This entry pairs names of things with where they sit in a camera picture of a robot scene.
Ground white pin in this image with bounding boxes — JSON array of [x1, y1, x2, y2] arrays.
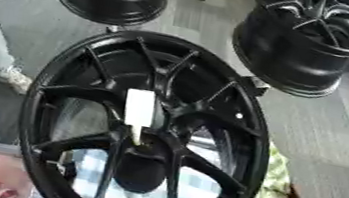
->
[[118, 87, 160, 148]]

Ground black spoked wheel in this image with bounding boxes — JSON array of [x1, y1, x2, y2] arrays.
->
[[5, 12, 288, 198]]

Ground black spoked wheel rim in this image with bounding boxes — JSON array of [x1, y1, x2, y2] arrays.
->
[[223, 0, 349, 106]]

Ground green and white cloth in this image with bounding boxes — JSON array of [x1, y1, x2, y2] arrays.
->
[[237, 137, 300, 198]]

